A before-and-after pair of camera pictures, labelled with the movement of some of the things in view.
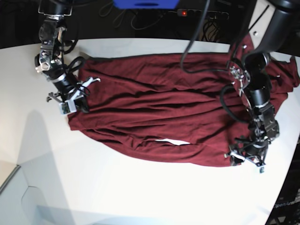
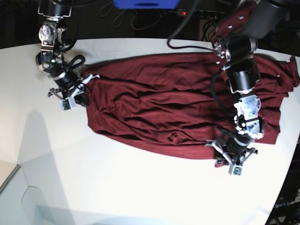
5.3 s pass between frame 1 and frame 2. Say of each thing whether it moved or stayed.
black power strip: stayed
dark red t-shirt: moved
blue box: stayed
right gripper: moved
